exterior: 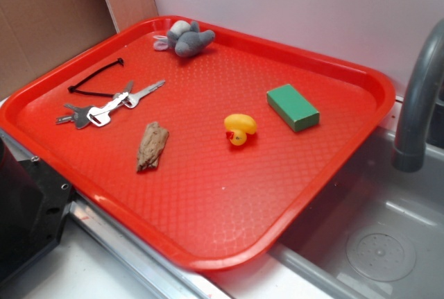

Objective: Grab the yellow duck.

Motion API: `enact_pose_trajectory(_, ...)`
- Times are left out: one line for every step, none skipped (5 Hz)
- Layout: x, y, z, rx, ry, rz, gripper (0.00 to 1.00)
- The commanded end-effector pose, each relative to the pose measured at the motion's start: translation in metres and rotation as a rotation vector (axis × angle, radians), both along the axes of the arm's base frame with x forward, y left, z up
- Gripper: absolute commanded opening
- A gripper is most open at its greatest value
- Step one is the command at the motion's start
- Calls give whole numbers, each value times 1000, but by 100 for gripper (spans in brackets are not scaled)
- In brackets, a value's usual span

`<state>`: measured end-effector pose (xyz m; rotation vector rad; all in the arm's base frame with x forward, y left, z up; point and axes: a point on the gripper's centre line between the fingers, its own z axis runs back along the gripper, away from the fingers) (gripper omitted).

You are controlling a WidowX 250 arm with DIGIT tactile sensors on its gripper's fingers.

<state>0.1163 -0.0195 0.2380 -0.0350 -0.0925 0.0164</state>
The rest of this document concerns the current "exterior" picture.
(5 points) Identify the yellow rubber duck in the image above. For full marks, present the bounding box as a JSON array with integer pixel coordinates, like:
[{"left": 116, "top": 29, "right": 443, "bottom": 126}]
[{"left": 223, "top": 114, "right": 257, "bottom": 146}]

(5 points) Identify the red plastic tray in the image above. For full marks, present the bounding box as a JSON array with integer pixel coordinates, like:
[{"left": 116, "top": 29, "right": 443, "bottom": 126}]
[{"left": 1, "top": 16, "right": 395, "bottom": 271}]

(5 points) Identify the brown wood piece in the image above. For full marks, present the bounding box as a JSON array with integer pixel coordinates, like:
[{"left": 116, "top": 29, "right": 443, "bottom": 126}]
[{"left": 137, "top": 121, "right": 169, "bottom": 172}]

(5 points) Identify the green rectangular block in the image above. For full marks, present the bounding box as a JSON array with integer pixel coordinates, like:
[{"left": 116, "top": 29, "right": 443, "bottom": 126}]
[{"left": 266, "top": 84, "right": 320, "bottom": 133}]

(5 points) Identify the grey plush elephant toy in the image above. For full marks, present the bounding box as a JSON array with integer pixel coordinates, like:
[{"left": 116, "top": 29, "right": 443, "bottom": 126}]
[{"left": 153, "top": 20, "right": 216, "bottom": 58}]

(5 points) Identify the silver key bunch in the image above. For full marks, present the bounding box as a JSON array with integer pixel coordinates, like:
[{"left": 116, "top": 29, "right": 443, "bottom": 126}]
[{"left": 55, "top": 80, "right": 166, "bottom": 129}]

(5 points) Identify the grey plastic sink basin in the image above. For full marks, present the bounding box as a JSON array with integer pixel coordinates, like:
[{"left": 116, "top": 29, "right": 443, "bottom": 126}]
[{"left": 271, "top": 128, "right": 443, "bottom": 298}]

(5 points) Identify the grey sink faucet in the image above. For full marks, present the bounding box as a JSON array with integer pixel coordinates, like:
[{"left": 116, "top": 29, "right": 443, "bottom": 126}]
[{"left": 391, "top": 20, "right": 443, "bottom": 173}]

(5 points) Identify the brown cardboard panel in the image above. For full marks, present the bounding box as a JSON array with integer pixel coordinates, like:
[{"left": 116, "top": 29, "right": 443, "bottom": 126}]
[{"left": 1, "top": 0, "right": 157, "bottom": 99}]

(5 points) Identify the black cord loop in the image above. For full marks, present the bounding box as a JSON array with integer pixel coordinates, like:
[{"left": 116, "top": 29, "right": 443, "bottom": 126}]
[{"left": 67, "top": 57, "right": 126, "bottom": 99}]

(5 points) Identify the black metal bracket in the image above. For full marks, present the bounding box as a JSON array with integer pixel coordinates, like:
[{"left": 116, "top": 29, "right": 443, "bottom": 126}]
[{"left": 1, "top": 142, "right": 74, "bottom": 286}]

